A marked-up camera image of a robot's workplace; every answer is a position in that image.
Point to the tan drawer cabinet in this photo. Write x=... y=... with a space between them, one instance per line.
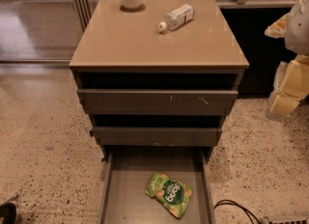
x=123 y=50

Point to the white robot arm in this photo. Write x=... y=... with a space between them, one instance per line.
x=297 y=29

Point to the metal floor vent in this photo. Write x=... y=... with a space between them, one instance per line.
x=285 y=220

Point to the top grey drawer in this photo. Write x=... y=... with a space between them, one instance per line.
x=157 y=102

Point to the clear plastic water bottle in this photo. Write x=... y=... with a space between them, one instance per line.
x=177 y=18

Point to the middle grey drawer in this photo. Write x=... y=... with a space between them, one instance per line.
x=157 y=136

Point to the green rice chip bag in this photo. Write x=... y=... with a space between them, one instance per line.
x=171 y=194

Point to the bottom grey open drawer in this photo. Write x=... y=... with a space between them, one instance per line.
x=129 y=170

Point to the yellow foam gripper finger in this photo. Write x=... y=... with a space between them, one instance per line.
x=290 y=88
x=277 y=29

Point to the metal window frame post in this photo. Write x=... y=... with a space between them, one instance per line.
x=78 y=1

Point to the black object floor left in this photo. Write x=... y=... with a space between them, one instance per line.
x=8 y=211

